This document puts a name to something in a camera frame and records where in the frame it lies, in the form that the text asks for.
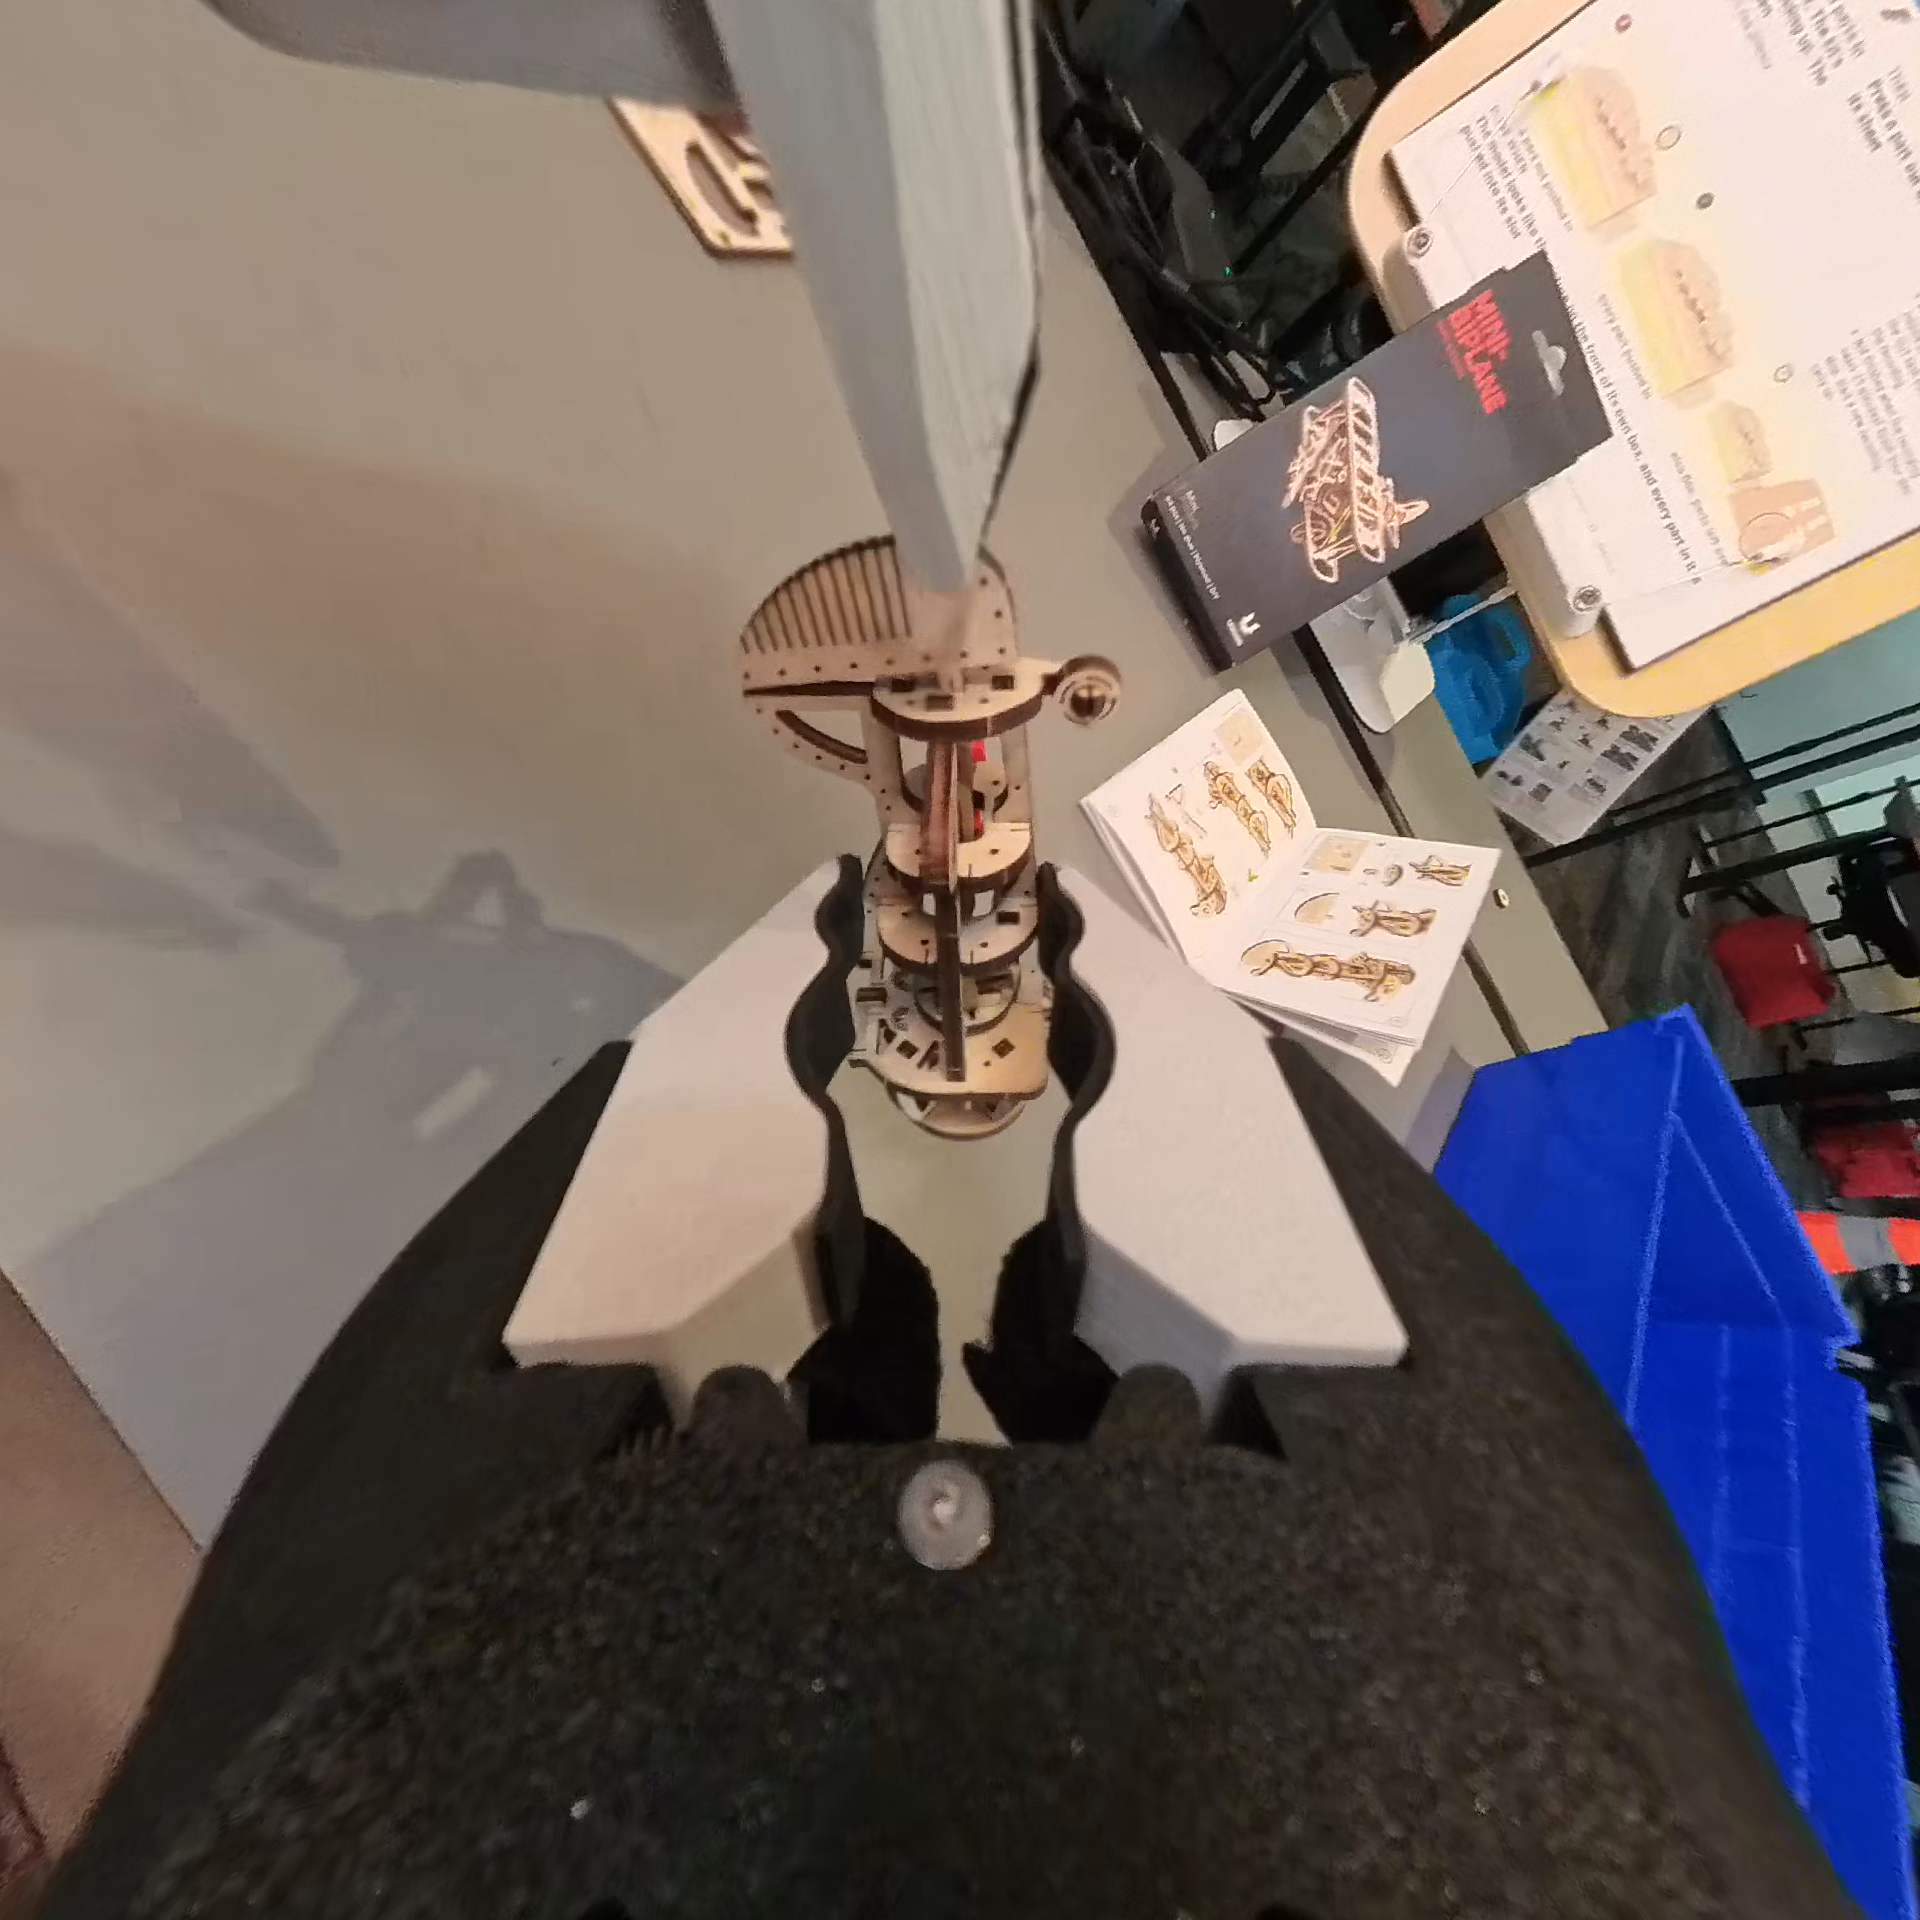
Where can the red bag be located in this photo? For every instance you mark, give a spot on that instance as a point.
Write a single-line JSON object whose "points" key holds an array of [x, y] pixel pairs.
{"points": [[1770, 966]]}

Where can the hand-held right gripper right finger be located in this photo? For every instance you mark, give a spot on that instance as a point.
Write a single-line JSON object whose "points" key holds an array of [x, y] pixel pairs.
{"points": [[1230, 1183]]}

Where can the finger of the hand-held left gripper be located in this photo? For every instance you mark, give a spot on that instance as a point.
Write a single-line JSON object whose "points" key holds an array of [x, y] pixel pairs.
{"points": [[480, 38], [915, 270]]}

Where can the white board stand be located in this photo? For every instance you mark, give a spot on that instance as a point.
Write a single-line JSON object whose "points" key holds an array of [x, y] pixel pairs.
{"points": [[1388, 675]]}

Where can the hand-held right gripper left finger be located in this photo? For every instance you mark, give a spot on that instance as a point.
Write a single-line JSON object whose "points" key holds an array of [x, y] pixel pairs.
{"points": [[675, 1140]]}

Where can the blue bag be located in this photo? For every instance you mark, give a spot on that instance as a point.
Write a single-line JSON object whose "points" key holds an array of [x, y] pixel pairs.
{"points": [[1479, 675]]}

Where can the small wooden parts piece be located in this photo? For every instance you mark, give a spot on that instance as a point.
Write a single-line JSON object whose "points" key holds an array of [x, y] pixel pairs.
{"points": [[705, 182]]}

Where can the blue plastic bin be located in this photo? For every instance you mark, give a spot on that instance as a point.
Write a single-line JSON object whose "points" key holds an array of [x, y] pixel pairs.
{"points": [[1723, 1350]]}

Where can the black kit box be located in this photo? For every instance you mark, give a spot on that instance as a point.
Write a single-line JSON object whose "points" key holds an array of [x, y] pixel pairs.
{"points": [[1350, 496]]}

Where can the orange traffic cone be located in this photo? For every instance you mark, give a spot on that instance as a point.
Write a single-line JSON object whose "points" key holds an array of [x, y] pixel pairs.
{"points": [[1868, 1240]]}

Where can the wooden biplane model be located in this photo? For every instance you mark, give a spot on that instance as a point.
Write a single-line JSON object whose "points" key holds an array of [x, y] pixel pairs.
{"points": [[939, 842]]}

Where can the printed paper sheet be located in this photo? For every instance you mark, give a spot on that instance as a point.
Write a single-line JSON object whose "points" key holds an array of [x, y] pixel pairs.
{"points": [[1589, 765]]}

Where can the instruction booklet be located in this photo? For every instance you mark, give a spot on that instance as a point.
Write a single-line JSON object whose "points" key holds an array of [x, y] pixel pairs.
{"points": [[1290, 900]]}

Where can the wooden instruction board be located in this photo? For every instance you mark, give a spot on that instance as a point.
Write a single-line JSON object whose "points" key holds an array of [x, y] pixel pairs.
{"points": [[1723, 376]]}

